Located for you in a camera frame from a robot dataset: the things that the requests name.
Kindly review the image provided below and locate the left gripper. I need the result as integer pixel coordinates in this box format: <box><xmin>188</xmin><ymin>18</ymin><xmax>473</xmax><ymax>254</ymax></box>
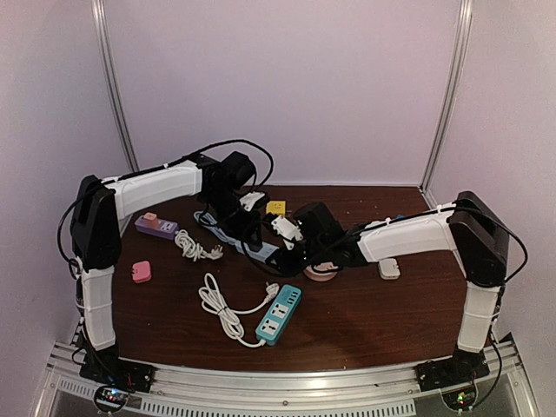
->
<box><xmin>203</xmin><ymin>189</ymin><xmax>262</xmax><ymax>248</ymax></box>

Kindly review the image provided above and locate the pink round power strip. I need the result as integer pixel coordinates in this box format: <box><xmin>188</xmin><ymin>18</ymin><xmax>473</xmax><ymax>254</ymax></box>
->
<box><xmin>303</xmin><ymin>267</ymin><xmax>338</xmax><ymax>282</ymax></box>

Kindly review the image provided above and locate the grey-blue power strip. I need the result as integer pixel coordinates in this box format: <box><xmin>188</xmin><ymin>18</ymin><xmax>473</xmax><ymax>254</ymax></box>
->
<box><xmin>193</xmin><ymin>211</ymin><xmax>278</xmax><ymax>263</ymax></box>

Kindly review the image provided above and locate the yellow cube socket adapter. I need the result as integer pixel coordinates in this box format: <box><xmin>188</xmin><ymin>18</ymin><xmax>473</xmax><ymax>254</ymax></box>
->
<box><xmin>266</xmin><ymin>200</ymin><xmax>287</xmax><ymax>216</ymax></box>

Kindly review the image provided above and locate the white plug adapter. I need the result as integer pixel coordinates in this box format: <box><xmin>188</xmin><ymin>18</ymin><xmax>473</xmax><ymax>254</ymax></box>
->
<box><xmin>378</xmin><ymin>258</ymin><xmax>400</xmax><ymax>281</ymax></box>

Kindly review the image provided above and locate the teal USB power strip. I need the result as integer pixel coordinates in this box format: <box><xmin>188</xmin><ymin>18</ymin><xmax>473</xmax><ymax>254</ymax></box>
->
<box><xmin>255</xmin><ymin>284</ymin><xmax>302</xmax><ymax>346</ymax></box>

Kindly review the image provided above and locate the small pink adapter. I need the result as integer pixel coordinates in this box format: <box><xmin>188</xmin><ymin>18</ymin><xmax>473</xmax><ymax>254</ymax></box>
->
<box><xmin>143</xmin><ymin>212</ymin><xmax>159</xmax><ymax>229</ymax></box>

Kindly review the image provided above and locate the pink plug adapter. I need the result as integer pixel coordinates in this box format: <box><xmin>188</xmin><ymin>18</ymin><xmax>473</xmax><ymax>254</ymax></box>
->
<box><xmin>131</xmin><ymin>261</ymin><xmax>152</xmax><ymax>284</ymax></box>

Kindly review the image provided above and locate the purple power strip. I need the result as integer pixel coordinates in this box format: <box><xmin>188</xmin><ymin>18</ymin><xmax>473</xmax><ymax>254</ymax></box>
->
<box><xmin>135</xmin><ymin>212</ymin><xmax>179</xmax><ymax>240</ymax></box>

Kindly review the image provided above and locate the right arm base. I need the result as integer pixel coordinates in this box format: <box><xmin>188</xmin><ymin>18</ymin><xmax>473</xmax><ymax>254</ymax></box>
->
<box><xmin>414</xmin><ymin>349</ymin><xmax>490</xmax><ymax>392</ymax></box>

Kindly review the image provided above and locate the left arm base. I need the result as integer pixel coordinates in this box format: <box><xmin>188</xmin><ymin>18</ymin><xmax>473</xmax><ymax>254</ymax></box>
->
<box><xmin>79</xmin><ymin>351</ymin><xmax>155</xmax><ymax>394</ymax></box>

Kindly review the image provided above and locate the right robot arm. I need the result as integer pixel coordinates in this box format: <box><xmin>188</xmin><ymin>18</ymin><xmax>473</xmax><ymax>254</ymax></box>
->
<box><xmin>265</xmin><ymin>191</ymin><xmax>511</xmax><ymax>384</ymax></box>

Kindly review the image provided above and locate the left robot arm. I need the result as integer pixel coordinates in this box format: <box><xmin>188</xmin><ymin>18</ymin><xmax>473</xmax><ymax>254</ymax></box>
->
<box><xmin>63</xmin><ymin>151</ymin><xmax>269</xmax><ymax>352</ymax></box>

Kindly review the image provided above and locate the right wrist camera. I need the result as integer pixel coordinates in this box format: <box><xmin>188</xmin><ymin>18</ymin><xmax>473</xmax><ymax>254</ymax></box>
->
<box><xmin>270</xmin><ymin>202</ymin><xmax>345</xmax><ymax>250</ymax></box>

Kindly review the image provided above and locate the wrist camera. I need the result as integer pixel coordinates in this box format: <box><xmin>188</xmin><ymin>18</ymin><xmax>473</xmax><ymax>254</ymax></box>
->
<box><xmin>216</xmin><ymin>151</ymin><xmax>268</xmax><ymax>213</ymax></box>
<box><xmin>270</xmin><ymin>202</ymin><xmax>345</xmax><ymax>250</ymax></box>

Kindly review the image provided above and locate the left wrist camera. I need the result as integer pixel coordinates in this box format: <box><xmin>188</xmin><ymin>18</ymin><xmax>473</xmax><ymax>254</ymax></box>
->
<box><xmin>216</xmin><ymin>151</ymin><xmax>268</xmax><ymax>213</ymax></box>

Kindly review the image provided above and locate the white coiled cable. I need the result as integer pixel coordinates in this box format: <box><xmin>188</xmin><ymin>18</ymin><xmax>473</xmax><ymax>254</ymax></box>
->
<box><xmin>173</xmin><ymin>228</ymin><xmax>227</xmax><ymax>264</ymax></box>

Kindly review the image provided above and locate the white cable with plug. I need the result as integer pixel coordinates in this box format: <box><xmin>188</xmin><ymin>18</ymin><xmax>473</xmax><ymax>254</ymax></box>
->
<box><xmin>198</xmin><ymin>272</ymin><xmax>281</xmax><ymax>349</ymax></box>

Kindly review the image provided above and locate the aluminium front rail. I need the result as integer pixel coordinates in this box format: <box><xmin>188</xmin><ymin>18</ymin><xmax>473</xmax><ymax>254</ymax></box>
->
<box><xmin>30</xmin><ymin>341</ymin><xmax>539</xmax><ymax>416</ymax></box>

